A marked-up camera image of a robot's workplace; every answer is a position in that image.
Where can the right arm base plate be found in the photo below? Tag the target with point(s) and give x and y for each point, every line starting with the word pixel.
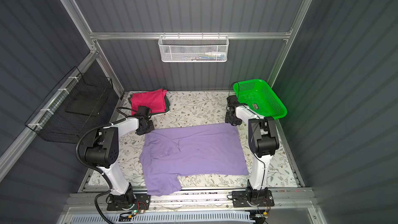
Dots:
pixel 253 199

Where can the green plastic basket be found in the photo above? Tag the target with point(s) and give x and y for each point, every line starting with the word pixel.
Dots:
pixel 260 98

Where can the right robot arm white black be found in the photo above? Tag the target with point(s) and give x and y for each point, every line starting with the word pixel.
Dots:
pixel 262 140

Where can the black wire basket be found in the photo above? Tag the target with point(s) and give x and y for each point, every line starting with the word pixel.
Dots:
pixel 87 100

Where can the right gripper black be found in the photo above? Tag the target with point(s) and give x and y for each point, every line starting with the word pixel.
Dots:
pixel 228 120

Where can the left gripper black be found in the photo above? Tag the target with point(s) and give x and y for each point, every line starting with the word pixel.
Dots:
pixel 151 128

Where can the white wire mesh basket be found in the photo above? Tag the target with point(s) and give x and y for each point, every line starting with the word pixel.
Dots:
pixel 179 50

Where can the white spray bottle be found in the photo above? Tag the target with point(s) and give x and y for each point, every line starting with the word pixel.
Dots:
pixel 216 54

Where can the purple t shirt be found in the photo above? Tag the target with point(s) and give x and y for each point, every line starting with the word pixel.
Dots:
pixel 203 149

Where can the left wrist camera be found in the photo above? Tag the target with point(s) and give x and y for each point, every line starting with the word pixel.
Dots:
pixel 143 111

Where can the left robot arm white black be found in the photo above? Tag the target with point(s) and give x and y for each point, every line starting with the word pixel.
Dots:
pixel 102 149

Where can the white vented panel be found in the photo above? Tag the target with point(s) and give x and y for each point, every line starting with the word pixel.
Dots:
pixel 181 217

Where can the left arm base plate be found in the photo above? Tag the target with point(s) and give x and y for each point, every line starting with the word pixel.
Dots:
pixel 134 202

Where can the folded dark green t shirt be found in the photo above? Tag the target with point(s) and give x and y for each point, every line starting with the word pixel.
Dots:
pixel 167 104

